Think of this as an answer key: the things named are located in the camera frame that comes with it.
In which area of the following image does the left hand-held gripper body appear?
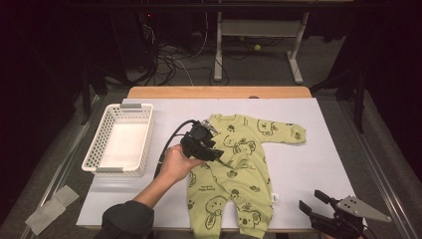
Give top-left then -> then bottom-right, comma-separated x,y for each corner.
180,119 -> 221,161

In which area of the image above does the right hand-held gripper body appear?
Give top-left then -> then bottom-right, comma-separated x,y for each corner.
311,194 -> 393,239

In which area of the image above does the green printed baby romper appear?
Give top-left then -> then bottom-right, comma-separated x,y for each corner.
187,114 -> 308,239

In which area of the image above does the white perforated plastic basket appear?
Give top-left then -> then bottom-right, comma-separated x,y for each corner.
81,103 -> 155,178

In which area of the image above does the person's left hand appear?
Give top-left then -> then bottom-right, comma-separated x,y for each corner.
158,142 -> 207,184

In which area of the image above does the white board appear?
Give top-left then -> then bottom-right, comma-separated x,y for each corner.
77,98 -> 369,232

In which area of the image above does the black stand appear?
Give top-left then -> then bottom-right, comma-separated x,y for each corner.
310,66 -> 368,134
80,64 -> 109,126

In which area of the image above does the grey tape strip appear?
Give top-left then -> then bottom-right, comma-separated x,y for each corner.
24,184 -> 81,237

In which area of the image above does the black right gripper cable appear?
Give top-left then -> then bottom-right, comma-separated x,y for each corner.
362,224 -> 380,239

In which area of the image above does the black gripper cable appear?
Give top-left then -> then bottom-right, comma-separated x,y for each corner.
362,224 -> 380,239
152,119 -> 197,180

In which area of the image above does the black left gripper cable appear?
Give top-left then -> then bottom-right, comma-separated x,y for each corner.
152,119 -> 197,180

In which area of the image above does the metal floor rail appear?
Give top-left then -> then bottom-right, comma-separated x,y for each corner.
337,99 -> 420,239
19,95 -> 102,239

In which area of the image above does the tangle of floor cables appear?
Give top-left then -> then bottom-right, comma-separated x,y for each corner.
138,13 -> 231,88

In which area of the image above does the white desk frame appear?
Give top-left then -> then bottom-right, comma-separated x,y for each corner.
213,11 -> 305,85

